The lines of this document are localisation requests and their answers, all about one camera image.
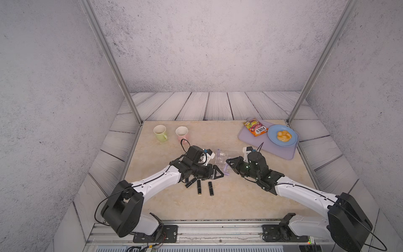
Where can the frame post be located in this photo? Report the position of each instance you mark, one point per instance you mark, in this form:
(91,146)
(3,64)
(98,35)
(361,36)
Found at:
(97,30)
(330,44)

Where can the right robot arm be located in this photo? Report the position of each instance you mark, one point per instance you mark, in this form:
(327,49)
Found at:
(341,220)

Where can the right frame post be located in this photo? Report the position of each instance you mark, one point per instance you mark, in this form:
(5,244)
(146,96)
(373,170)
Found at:
(330,44)

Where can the blue plate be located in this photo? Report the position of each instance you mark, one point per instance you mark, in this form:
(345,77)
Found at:
(272,134)

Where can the bread roll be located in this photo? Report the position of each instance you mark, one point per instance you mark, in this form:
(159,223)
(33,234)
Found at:
(284,136)

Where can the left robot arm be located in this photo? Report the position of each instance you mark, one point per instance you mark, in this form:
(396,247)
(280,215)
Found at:
(123,209)

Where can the orange snack packet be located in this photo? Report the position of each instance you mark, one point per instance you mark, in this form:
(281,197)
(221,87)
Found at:
(255,127)

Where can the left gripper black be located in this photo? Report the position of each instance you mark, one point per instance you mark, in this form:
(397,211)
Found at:
(208,175)

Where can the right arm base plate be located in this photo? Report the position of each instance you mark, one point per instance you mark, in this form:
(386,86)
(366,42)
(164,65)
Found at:
(281,233)

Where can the left frame post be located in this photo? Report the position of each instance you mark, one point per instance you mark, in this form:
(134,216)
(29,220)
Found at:
(97,30)

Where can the clear acrylic lipstick organizer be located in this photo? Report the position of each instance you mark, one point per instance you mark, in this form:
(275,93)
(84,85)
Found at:
(224,155)

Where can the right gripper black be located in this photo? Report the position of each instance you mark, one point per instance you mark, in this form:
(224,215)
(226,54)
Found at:
(235,166)

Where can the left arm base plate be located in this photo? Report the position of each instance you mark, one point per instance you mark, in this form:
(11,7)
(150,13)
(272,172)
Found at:
(163,234)

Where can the pink mug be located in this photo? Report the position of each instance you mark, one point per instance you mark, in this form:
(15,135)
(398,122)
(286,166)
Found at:
(182,133)

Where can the aluminium rail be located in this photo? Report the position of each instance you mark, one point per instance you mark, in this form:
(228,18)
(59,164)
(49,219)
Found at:
(209,236)

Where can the green mug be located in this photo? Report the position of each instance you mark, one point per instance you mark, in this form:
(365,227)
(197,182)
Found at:
(160,133)

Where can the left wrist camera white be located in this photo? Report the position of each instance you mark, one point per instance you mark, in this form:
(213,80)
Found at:
(207,155)

